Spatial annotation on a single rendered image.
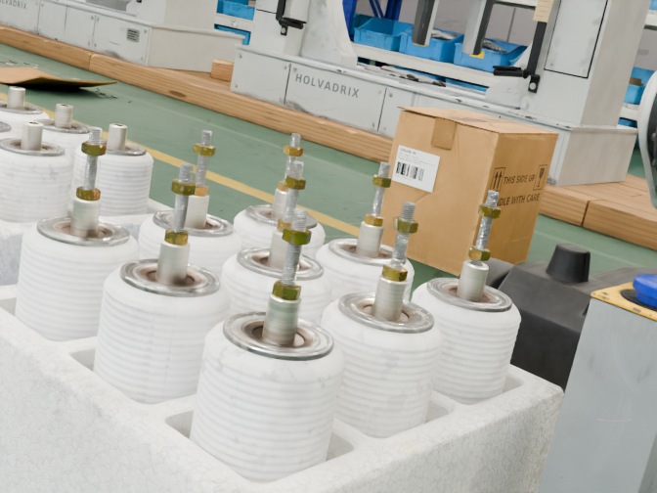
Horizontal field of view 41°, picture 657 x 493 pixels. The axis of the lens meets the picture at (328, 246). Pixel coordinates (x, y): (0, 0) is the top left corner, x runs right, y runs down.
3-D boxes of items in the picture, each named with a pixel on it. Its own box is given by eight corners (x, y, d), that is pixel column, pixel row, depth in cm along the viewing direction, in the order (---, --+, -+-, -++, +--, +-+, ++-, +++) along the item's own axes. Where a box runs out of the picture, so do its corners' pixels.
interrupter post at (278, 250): (260, 266, 75) (266, 230, 74) (275, 262, 77) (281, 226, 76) (284, 275, 74) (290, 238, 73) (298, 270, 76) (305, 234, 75)
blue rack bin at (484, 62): (484, 68, 627) (491, 39, 622) (532, 79, 605) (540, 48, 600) (448, 64, 589) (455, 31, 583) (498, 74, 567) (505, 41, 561)
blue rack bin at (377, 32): (388, 48, 680) (394, 20, 674) (429, 57, 657) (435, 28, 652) (349, 42, 641) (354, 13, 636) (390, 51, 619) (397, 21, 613)
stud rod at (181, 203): (163, 261, 66) (177, 162, 64) (171, 258, 67) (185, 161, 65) (174, 264, 66) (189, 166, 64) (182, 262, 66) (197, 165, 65)
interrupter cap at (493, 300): (515, 299, 80) (517, 292, 79) (505, 323, 72) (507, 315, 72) (434, 278, 81) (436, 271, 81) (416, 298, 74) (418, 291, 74)
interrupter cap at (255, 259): (218, 263, 74) (219, 254, 74) (265, 249, 80) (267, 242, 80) (295, 290, 71) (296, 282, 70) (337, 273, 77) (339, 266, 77)
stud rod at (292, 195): (277, 246, 75) (292, 159, 73) (288, 247, 75) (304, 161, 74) (277, 248, 74) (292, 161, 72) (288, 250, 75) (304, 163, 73)
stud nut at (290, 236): (304, 247, 56) (306, 235, 56) (279, 241, 57) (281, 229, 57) (312, 241, 58) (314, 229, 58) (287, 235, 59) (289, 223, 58)
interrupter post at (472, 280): (483, 299, 78) (492, 264, 77) (479, 306, 76) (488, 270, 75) (457, 292, 78) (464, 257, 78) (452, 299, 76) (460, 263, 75)
